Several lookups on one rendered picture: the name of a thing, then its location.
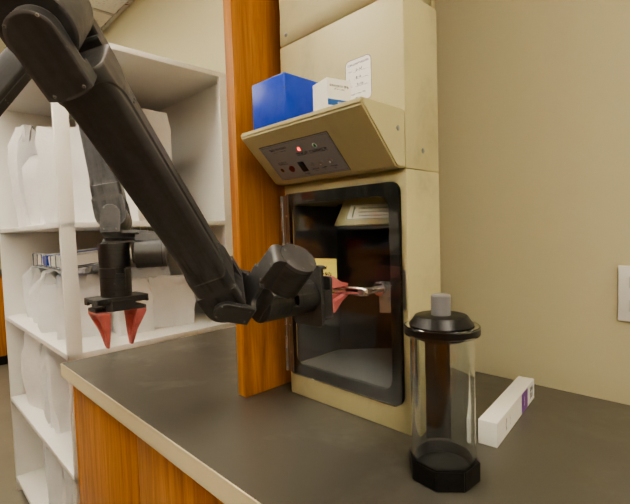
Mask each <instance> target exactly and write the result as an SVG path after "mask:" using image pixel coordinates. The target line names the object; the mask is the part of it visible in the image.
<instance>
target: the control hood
mask: <svg viewBox="0 0 630 504"><path fill-rule="evenodd" d="M324 131H327V132H328V134H329V135H330V137H331V139H332V140H333V142H334V143H335V145H336V147H337V148H338V150H339V151H340V153H341V155H342V156H343V158H344V159H345V161H346V163H347V164H348V166H349V167H350V169H351V170H346V171H340V172H333V173H327V174H321V175H314V176H308V177H302V178H295V179H289V180H282V179H281V178H280V176H279V175H278V174H277V172H276V171H275V170H274V168H273V167H272V166H271V164H270V163H269V162H268V160H267V159H266V158H265V156H264V155H263V154H262V152H261V151H260V150H259V148H262V147H266V146H270V145H274V144H278V143H281V142H285V141H289V140H293V139H297V138H301V137H305V136H309V135H313V134H317V133H321V132H324ZM241 139H242V141H243V142H244V143H245V145H246V146H247V147H248V148H249V150H250V151H251V152H252V154H253V155H254V156H255V158H256V159H257V160H258V161H259V163H260V164H261V165H262V167H263V168H264V169H265V171H266V172H267V173H268V175H269V176H270V177H271V178H272V180H273V181H274V182H275V184H277V185H283V186H285V185H292V184H299V183H305V182H312V181H319V180H326V179H333V178H340V177H347V176H354V175H361V174H368V173H375V172H382V171H389V170H395V169H402V168H404V167H405V135H404V110H402V109H401V108H398V107H394V106H391V105H388V104H384V103H381V102H378V101H375V100H371V99H368V98H365V97H359V98H355V99H352V100H349V101H346V102H343V103H339V104H336V105H333V106H330V107H326V108H323V109H320V110H317V111H313V112H310V113H307V114H304V115H301V116H297V117H294V118H291V119H288V120H284V121H281V122H278V123H275V124H271V125H268V126H265V127H262V128H258V129H255V130H252V131H249V132H246V133H242V135H241Z"/></svg>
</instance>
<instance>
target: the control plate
mask: <svg viewBox="0 0 630 504"><path fill-rule="evenodd" d="M312 143H315V144H316V145H317V148H314V147H313V146H312ZM297 147H300V148H301V151H298V150H297ZM259 150H260V151H261V152H262V154H263V155H264V156H265V158H266V159H267V160H268V162H269V163H270V164H271V166H272V167H273V168H274V170H275V171H276V172H277V174H278V175H279V176H280V178H281V179H282V180H289V179H295V178H302V177H308V176H314V175H321V174H327V173H333V172H340V171H346V170H351V169H350V167H349V166H348V164H347V163H346V161H345V159H344V158H343V156H342V155H341V153H340V151H339V150H338V148H337V147H336V145H335V143H334V142H333V140H332V139H331V137H330V135H329V134H328V132H327V131H324V132H321V133H317V134H313V135H309V136H305V137H301V138H297V139H293V140H289V141H285V142H281V143H278V144H274V145H270V146H266V147H262V148H259ZM329 159H332V160H333V162H332V163H329ZM320 160H321V161H323V162H324V163H323V164H321V165H320V164H319V163H320V162H319V161H320ZM302 161H303V162H304V164H305V165H306V167H307V168H308V170H309V171H306V172H303V170H302V169H301V168H300V166H299V165H298V163H297V162H302ZM311 162H313V163H314V164H315V165H314V166H311V164H310V163H311ZM290 166H293V167H294V168H295V172H291V171H290V170H289V167H290ZM281 168H282V169H284V170H285V172H282V171H281V170H280V169H281Z"/></svg>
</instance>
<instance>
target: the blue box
mask: <svg viewBox="0 0 630 504"><path fill-rule="evenodd" d="M316 83H318V82H315V81H312V80H309V79H305V78H302V77H299V76H296V75H292V74H289V73H286V72H282V73H280V74H278V75H276V76H273V77H271V78H269V79H266V80H264V81H262V82H259V83H257V84H255V85H253V86H252V103H253V129H254V130H255V129H258V128H262V127H265V126H268V125H271V124H275V123H278V122H281V121H284V120H288V119H291V118H294V117H297V116H301V115H304V114H307V113H310V112H313V85H315V84H316Z"/></svg>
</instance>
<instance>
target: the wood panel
mask: <svg viewBox="0 0 630 504"><path fill-rule="evenodd" d="M223 18H224V43H225V67H226V92H227V116H228V141H229V165H230V190H231V214H232V239H233V258H234V259H235V261H236V263H237V265H238V266H239V267H240V269H242V270H247V271H250V272H251V270H252V268H253V267H254V265H255V263H257V264H258V263H259V262H260V260H261V259H262V257H263V256H264V254H265V253H266V252H267V250H268V249H269V247H270V246H272V245H275V244H277V245H281V246H282V237H281V232H283V231H281V208H280V196H285V186H287V185H285V186H283V185H277V184H275V182H274V181H273V180H272V178H271V177H270V176H269V175H268V173H267V172H266V171H265V169H264V168H263V167H262V165H261V164H260V163H259V161H258V160H257V159H256V158H255V156H254V155H253V154H252V152H251V151H250V150H249V148H248V147H247V146H246V145H245V143H244V142H243V141H242V139H241V135H242V133H246V132H249V131H252V130H254V129H253V103H252V86H253V85H255V84H257V83H259V82H262V81H264V80H266V79H269V78H271V77H273V76H276V75H278V74H280V73H281V60H280V49H281V48H282V47H280V10H279V0H223ZM236 336H237V361H238V385H239V395H241V396H244V397H246V398H247V397H250V396H252V395H255V394H258V393H261V392H264V391H266V390H269V389H272V388H275V387H278V386H280V385H283V384H286V383H289V382H291V371H289V370H286V352H285V323H284V318H283V319H278V320H274V321H269V322H264V323H258V322H256V321H255V320H254V319H253V318H251V319H250V321H249V323H248V324H247V325H241V324H236Z"/></svg>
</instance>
